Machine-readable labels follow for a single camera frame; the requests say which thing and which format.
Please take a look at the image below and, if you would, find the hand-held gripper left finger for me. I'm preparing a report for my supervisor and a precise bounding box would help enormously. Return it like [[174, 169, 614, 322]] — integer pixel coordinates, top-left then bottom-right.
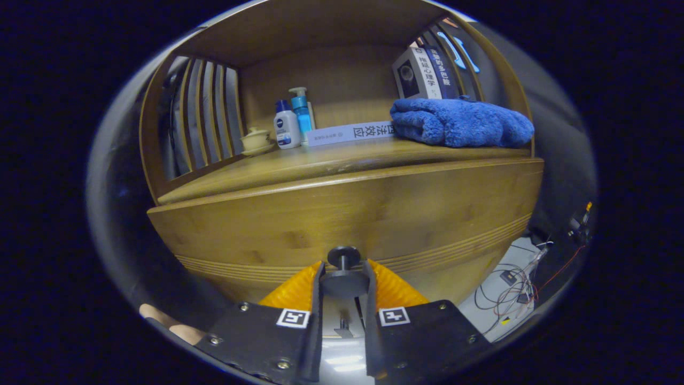
[[195, 261, 327, 383]]

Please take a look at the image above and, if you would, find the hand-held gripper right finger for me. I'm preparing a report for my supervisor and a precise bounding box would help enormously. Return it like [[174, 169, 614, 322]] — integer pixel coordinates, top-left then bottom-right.
[[362, 260, 494, 385]]

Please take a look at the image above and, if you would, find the wooden drawer with black knob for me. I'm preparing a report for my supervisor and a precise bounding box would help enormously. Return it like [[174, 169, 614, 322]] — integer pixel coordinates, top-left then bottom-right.
[[147, 158, 545, 321]]

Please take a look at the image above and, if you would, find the wooden countertop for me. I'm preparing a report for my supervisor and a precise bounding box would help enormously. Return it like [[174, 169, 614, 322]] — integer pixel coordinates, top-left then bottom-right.
[[157, 136, 535, 206]]

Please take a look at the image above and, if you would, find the wooden cabinet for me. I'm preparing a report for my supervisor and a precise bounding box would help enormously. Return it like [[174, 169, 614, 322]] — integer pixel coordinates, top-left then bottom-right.
[[139, 0, 546, 343]]

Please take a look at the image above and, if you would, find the orange black tool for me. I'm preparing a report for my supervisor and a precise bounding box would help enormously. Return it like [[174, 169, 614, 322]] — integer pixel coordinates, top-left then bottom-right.
[[568, 202, 594, 247]]

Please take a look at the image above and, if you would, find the beige teacup with saucer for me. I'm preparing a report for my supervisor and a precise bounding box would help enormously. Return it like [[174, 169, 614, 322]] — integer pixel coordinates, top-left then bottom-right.
[[239, 127, 276, 157]]

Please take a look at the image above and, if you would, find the white lotion bottle blue cap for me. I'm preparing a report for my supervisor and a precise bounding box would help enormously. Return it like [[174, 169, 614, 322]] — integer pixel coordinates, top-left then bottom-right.
[[274, 99, 301, 149]]

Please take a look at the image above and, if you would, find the flat white book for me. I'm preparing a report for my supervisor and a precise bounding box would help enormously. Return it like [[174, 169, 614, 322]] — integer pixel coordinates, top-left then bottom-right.
[[306, 121, 397, 148]]

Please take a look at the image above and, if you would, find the blue towel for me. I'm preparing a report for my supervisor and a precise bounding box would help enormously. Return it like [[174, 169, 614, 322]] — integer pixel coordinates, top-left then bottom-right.
[[390, 96, 535, 149]]

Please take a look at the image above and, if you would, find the blue pump bottle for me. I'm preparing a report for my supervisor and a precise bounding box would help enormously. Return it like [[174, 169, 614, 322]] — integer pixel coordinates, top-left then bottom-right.
[[289, 87, 316, 142]]

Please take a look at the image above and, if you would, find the dark blue book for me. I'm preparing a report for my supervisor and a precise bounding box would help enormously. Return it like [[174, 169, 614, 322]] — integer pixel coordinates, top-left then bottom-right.
[[425, 45, 460, 99]]

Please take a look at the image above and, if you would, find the bundle of floor cables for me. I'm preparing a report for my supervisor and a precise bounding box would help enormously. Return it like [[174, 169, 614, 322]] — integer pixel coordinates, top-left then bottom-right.
[[475, 235, 586, 340]]

